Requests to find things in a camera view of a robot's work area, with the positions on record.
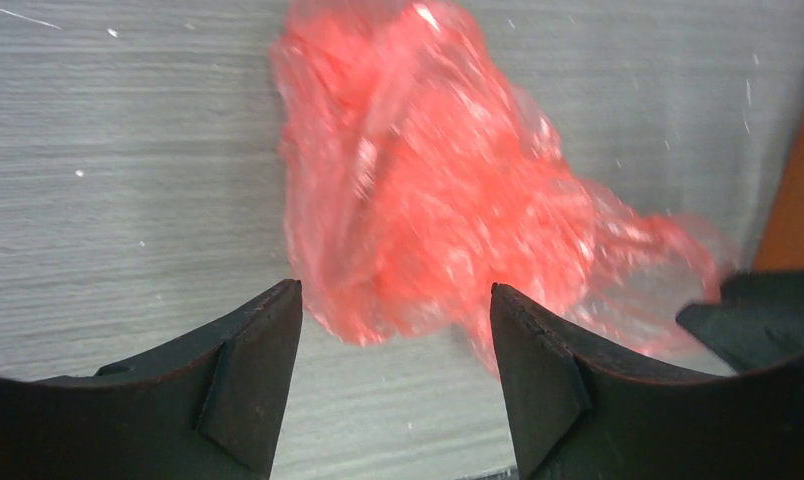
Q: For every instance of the orange wooden organizer tray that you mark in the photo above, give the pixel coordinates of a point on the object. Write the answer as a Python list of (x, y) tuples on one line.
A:
[(782, 245)]

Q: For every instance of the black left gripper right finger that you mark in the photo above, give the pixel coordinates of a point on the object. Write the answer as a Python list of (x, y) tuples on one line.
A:
[(582, 407)]

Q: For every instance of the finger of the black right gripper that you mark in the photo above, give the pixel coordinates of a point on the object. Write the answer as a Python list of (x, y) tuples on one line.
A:
[(757, 323)]

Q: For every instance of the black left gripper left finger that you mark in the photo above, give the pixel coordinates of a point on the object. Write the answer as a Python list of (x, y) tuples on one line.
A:
[(208, 404)]

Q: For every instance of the red translucent trash bag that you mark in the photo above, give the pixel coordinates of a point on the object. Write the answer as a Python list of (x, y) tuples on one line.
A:
[(418, 176)]

